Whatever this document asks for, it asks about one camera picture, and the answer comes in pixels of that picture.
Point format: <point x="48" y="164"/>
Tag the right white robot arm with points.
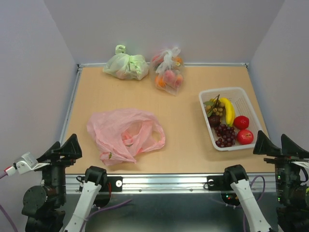
<point x="292" y="216"/>

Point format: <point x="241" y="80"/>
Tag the clear plastic fruit bag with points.
<point x="167" y="70"/>

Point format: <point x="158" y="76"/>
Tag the dark purple mangosteen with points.
<point x="214" y="121"/>

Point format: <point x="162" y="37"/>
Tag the pink plastic bag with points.
<point x="122" y="134"/>

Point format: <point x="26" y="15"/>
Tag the aluminium front rail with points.
<point x="167" y="183"/>

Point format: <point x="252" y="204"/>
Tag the green plastic bag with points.
<point x="126" y="67"/>

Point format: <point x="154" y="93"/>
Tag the yellow banana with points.
<point x="229" y="111"/>

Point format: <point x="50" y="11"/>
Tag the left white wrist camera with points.
<point x="24" y="164"/>

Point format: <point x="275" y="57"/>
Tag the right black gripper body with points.
<point x="287" y="173"/>

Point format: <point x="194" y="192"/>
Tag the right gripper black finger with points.
<point x="263" y="146"/>
<point x="290" y="148"/>

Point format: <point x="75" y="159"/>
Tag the tan longan bunch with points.
<point x="214" y="107"/>

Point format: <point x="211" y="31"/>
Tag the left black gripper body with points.
<point x="55" y="171"/>

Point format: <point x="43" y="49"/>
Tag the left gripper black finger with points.
<point x="70" y="149"/>
<point x="47" y="155"/>

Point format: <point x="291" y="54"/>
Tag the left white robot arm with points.
<point x="48" y="206"/>

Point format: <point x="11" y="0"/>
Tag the red apple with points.
<point x="245" y="137"/>
<point x="241" y="122"/>

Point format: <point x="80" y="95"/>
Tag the dark red grape bunch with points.
<point x="226" y="136"/>

